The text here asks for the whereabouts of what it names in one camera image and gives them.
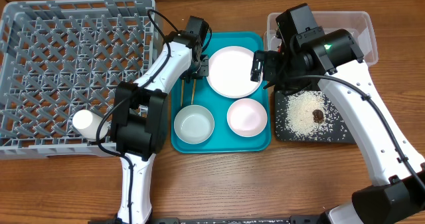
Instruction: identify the wooden chopstick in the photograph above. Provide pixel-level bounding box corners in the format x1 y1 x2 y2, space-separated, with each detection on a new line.
180 80 185 107
191 80 197 105

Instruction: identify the rice grains pile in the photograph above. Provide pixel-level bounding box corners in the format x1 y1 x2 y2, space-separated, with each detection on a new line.
277 90 346 140

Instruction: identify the small pink plate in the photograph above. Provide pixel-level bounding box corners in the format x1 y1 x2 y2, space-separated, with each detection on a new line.
226 98 268 138

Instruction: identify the brown food scrap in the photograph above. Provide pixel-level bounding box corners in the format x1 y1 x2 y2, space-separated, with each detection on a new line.
312 109 325 124

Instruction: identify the white cup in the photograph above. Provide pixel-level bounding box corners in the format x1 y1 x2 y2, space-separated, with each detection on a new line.
72 110 102 142

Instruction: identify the red silver snack wrapper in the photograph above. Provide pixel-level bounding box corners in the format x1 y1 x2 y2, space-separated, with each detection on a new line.
278 41 285 53

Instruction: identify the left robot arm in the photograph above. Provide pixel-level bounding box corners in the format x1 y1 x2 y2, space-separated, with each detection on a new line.
110 16 212 223

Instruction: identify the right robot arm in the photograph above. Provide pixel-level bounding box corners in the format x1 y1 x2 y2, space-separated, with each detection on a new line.
251 3 424 223

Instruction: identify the black waste tray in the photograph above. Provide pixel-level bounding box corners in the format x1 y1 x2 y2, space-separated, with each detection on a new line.
274 90 358 144

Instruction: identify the large white plate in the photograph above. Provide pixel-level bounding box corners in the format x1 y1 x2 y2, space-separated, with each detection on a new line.
207 46 261 98

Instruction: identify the teal serving tray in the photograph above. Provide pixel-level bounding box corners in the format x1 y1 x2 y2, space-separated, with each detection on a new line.
170 32 272 154

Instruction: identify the grey bowl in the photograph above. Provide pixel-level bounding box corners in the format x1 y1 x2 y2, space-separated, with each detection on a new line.
173 105 215 145

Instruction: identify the clear plastic bin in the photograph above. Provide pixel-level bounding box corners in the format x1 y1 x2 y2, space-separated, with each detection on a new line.
264 11 379 66

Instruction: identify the grey plastic dish rack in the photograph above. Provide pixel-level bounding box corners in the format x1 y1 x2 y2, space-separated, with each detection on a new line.
1 0 162 160

